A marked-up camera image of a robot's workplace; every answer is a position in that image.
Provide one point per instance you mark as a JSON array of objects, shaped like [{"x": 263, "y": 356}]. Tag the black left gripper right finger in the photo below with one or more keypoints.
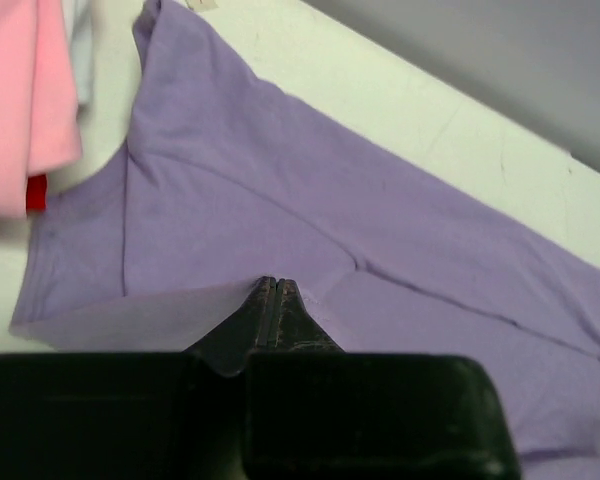
[{"x": 314, "y": 411}]

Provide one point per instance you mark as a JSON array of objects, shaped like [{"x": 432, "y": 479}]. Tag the pink folded t-shirt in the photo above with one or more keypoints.
[{"x": 39, "y": 99}]

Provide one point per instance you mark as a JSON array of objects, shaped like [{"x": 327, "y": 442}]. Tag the white folded t-shirt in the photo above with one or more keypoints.
[{"x": 79, "y": 34}]

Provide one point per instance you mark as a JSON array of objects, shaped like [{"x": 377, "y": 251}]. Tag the purple t-shirt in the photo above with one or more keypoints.
[{"x": 223, "y": 179}]

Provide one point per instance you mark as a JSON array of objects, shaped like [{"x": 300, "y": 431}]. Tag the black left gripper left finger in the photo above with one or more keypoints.
[{"x": 141, "y": 415}]

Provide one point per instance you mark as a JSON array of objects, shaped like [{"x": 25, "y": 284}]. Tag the red folded t-shirt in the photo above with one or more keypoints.
[{"x": 36, "y": 193}]

